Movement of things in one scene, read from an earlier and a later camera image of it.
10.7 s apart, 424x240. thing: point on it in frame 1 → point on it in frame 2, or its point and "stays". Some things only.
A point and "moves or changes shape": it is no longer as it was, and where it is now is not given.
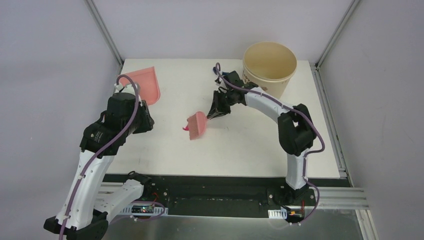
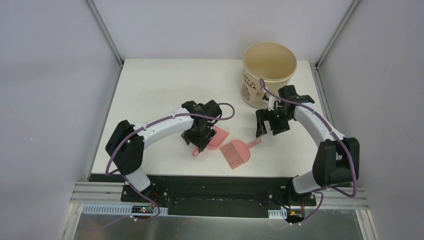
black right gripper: (217, 109) → (265, 115)
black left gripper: (145, 118) → (197, 139)
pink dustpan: (147, 81) → (217, 141)
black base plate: (227, 195) stays
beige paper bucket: (270, 65) stays
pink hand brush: (196, 124) moves or changes shape
